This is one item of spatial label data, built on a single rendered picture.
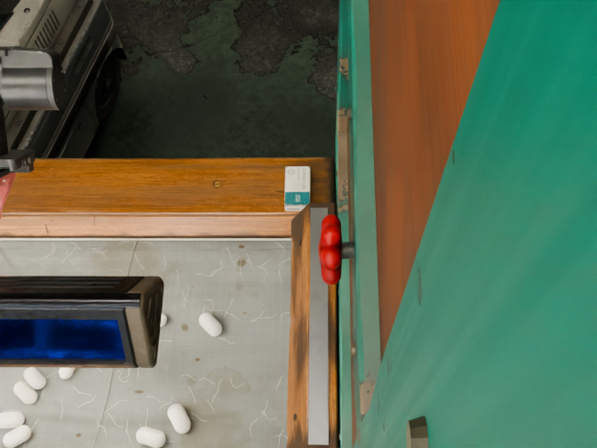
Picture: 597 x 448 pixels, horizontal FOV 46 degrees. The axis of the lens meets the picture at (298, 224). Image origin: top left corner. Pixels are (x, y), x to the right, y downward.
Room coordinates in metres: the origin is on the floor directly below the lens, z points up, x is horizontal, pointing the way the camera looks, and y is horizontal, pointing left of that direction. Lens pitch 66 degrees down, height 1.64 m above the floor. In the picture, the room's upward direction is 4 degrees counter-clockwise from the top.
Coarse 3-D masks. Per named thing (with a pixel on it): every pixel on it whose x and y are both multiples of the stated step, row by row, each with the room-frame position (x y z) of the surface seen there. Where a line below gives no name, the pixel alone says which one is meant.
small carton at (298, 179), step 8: (288, 168) 0.47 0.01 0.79; (296, 168) 0.47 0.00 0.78; (304, 168) 0.47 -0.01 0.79; (288, 176) 0.46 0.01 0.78; (296, 176) 0.46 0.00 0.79; (304, 176) 0.46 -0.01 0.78; (288, 184) 0.44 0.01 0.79; (296, 184) 0.44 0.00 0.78; (304, 184) 0.44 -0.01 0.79; (288, 192) 0.43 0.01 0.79; (296, 192) 0.43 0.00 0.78; (304, 192) 0.43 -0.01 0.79; (288, 200) 0.42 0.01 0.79; (296, 200) 0.42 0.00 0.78; (304, 200) 0.42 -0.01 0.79; (288, 208) 0.41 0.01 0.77; (296, 208) 0.41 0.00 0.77
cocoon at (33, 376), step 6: (24, 372) 0.22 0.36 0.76; (30, 372) 0.22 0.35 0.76; (36, 372) 0.22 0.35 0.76; (24, 378) 0.21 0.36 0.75; (30, 378) 0.21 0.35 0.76; (36, 378) 0.21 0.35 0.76; (42, 378) 0.21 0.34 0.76; (30, 384) 0.20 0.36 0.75; (36, 384) 0.20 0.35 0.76; (42, 384) 0.20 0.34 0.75
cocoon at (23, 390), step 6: (18, 384) 0.20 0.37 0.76; (24, 384) 0.20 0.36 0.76; (18, 390) 0.20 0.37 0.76; (24, 390) 0.20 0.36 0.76; (30, 390) 0.20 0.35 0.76; (18, 396) 0.19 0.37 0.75; (24, 396) 0.19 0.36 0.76; (30, 396) 0.19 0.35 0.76; (36, 396) 0.19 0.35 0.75; (24, 402) 0.18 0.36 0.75; (30, 402) 0.18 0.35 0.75
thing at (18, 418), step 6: (0, 414) 0.17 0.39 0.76; (6, 414) 0.17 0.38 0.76; (12, 414) 0.17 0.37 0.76; (18, 414) 0.17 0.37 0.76; (0, 420) 0.16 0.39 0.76; (6, 420) 0.16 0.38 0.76; (12, 420) 0.16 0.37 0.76; (18, 420) 0.16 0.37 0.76; (24, 420) 0.16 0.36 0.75; (0, 426) 0.15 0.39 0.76; (6, 426) 0.15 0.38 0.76; (12, 426) 0.15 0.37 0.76; (18, 426) 0.15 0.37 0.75
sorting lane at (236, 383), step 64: (0, 256) 0.39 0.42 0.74; (64, 256) 0.38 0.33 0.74; (128, 256) 0.38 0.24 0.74; (192, 256) 0.37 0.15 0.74; (256, 256) 0.36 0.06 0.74; (192, 320) 0.28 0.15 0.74; (256, 320) 0.27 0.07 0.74; (0, 384) 0.21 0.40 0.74; (64, 384) 0.20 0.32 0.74; (128, 384) 0.20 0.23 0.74; (192, 384) 0.19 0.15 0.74; (256, 384) 0.18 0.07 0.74
